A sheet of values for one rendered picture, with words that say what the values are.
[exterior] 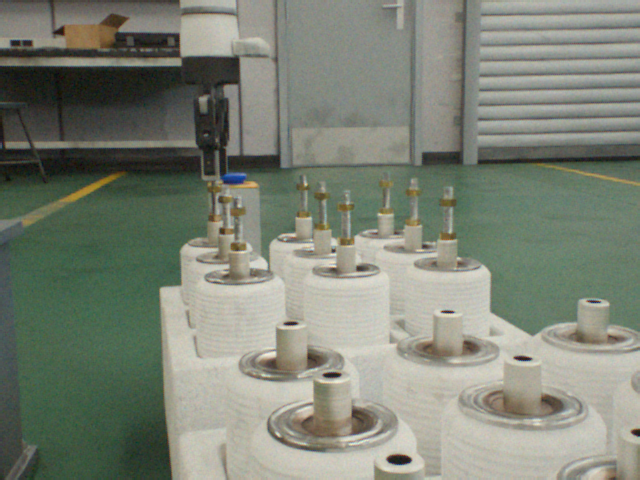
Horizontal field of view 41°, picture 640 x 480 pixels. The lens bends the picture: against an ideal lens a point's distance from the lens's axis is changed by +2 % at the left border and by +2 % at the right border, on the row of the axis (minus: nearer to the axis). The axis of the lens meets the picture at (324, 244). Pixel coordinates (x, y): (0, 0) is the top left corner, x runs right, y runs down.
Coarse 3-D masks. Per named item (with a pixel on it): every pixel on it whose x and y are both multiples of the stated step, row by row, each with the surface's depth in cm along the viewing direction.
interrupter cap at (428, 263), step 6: (420, 258) 97; (426, 258) 98; (432, 258) 98; (462, 258) 97; (468, 258) 97; (414, 264) 94; (420, 264) 94; (426, 264) 94; (432, 264) 96; (462, 264) 95; (468, 264) 94; (474, 264) 94; (480, 264) 94; (432, 270) 92; (438, 270) 91; (444, 270) 91; (450, 270) 91; (456, 270) 91; (462, 270) 91; (468, 270) 92
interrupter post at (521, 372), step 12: (504, 360) 51; (516, 360) 51; (528, 360) 51; (540, 360) 50; (504, 372) 51; (516, 372) 50; (528, 372) 50; (540, 372) 50; (504, 384) 51; (516, 384) 50; (528, 384) 50; (540, 384) 50; (504, 396) 51; (516, 396) 50; (528, 396) 50; (540, 396) 50; (516, 408) 50; (528, 408) 50; (540, 408) 50
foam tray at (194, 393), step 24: (168, 288) 118; (168, 312) 104; (168, 336) 94; (192, 336) 94; (408, 336) 92; (504, 336) 92; (528, 336) 92; (168, 360) 96; (192, 360) 85; (216, 360) 84; (360, 360) 86; (168, 384) 96; (192, 384) 83; (216, 384) 83; (360, 384) 86; (168, 408) 102; (192, 408) 83; (216, 408) 83; (168, 432) 107
